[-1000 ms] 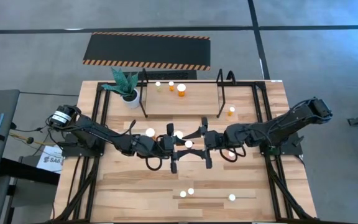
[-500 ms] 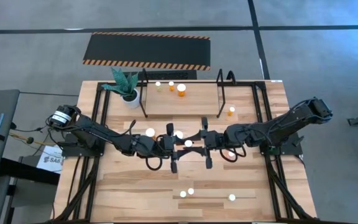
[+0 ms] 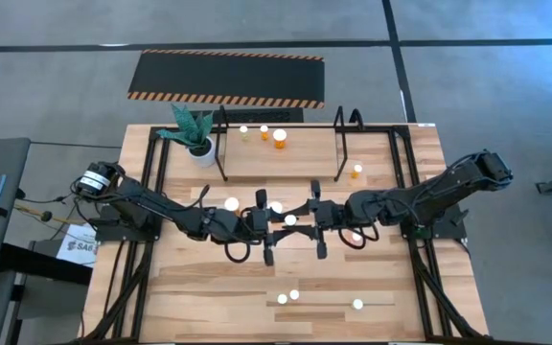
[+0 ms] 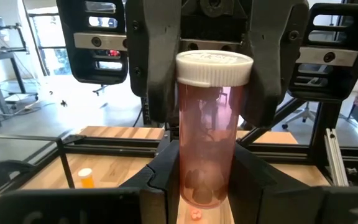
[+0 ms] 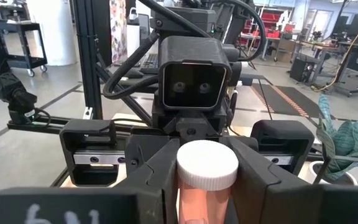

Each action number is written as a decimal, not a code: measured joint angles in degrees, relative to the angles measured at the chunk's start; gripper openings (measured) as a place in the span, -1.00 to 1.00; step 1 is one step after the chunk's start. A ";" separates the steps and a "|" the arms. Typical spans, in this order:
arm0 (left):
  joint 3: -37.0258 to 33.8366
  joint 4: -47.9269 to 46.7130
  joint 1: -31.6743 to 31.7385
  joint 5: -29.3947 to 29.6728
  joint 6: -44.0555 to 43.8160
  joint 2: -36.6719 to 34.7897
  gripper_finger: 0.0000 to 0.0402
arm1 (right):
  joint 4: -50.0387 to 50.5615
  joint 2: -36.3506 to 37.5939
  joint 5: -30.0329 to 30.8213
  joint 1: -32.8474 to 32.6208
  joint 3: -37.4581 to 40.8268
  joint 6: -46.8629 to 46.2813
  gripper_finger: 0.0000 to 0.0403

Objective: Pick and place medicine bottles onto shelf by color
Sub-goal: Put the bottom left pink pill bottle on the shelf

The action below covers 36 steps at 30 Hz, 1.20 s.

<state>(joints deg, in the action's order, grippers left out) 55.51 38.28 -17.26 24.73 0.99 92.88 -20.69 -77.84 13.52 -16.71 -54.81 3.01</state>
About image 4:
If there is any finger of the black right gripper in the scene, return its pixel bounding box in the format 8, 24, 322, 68
125, 0, 183, 124
242, 0, 310, 128

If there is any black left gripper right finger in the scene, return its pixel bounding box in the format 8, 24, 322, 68
228, 143, 326, 224

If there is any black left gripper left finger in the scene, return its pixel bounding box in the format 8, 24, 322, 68
119, 139, 180, 224

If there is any small pink pill bottle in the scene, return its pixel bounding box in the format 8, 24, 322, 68
175, 49, 254, 210

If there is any small orange pill bottle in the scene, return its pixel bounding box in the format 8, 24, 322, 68
77, 167, 96, 189

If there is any silver aluminium extrusion bar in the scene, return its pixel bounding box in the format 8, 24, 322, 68
323, 128, 351, 187

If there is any wooden shelf black wire frame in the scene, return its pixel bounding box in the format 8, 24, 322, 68
0, 133, 76, 190

